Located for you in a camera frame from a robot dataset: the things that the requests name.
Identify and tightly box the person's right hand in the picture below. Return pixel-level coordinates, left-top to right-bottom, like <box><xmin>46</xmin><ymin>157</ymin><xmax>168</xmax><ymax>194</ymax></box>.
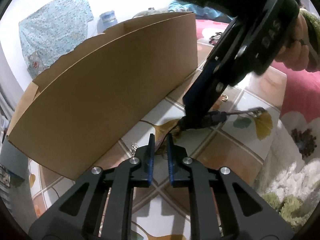
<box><xmin>272</xmin><ymin>12</ymin><xmax>320</xmax><ymax>72</ymax></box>

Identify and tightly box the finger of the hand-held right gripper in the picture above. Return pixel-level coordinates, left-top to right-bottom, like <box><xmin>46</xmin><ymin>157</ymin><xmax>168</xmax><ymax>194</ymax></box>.
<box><xmin>185</xmin><ymin>45</ymin><xmax>250</xmax><ymax>128</ymax></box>
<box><xmin>182</xmin><ymin>17</ymin><xmax>247</xmax><ymax>117</ymax></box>

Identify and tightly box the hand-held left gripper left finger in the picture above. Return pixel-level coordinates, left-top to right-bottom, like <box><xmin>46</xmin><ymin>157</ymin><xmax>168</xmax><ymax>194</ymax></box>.
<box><xmin>29</xmin><ymin>133</ymin><xmax>155</xmax><ymax>240</ymax></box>

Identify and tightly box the brown cardboard box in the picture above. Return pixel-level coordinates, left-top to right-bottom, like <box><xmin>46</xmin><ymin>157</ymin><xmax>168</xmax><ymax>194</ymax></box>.
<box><xmin>6</xmin><ymin>11</ymin><xmax>198</xmax><ymax>180</ymax></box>

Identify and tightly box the white green fluffy blanket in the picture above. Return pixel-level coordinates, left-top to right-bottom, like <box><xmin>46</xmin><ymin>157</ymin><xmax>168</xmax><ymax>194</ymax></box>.
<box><xmin>254</xmin><ymin>159</ymin><xmax>319</xmax><ymax>230</ymax></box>

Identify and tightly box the blue blanket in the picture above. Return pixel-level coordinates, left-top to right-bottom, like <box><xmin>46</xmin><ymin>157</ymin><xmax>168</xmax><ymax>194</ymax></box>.
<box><xmin>167</xmin><ymin>1</ymin><xmax>237</xmax><ymax>22</ymax></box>

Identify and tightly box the grey green pillow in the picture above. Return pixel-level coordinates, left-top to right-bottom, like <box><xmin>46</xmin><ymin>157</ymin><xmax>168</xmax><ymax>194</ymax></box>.
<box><xmin>132</xmin><ymin>8</ymin><xmax>165</xmax><ymax>18</ymax></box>

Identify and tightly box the blue labelled water bottle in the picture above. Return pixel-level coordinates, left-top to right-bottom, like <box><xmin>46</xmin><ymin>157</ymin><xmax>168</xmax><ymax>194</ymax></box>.
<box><xmin>97</xmin><ymin>11</ymin><xmax>118</xmax><ymax>35</ymax></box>

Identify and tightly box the person's right forearm green sleeve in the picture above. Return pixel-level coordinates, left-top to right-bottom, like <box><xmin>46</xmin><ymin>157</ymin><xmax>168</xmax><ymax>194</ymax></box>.
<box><xmin>300</xmin><ymin>7</ymin><xmax>320</xmax><ymax>73</ymax></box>

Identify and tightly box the grey storage box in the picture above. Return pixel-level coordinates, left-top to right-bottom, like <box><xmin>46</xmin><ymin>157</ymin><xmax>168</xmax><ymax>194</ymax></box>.
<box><xmin>0</xmin><ymin>140</ymin><xmax>29</xmax><ymax>180</ymax></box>

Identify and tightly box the blue patterned wall cloth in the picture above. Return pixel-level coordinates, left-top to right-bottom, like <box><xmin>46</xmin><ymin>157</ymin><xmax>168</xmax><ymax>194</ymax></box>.
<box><xmin>19</xmin><ymin>0</ymin><xmax>94</xmax><ymax>78</ymax></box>

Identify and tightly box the ginkgo print table cover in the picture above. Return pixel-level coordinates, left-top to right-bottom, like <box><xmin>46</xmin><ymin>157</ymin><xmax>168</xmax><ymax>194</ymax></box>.
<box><xmin>27</xmin><ymin>42</ymin><xmax>288</xmax><ymax>240</ymax></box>

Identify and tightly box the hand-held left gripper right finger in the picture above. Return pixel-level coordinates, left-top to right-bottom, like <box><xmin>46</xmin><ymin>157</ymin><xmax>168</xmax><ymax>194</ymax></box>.
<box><xmin>167</xmin><ymin>133</ymin><xmax>293</xmax><ymax>240</ymax></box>

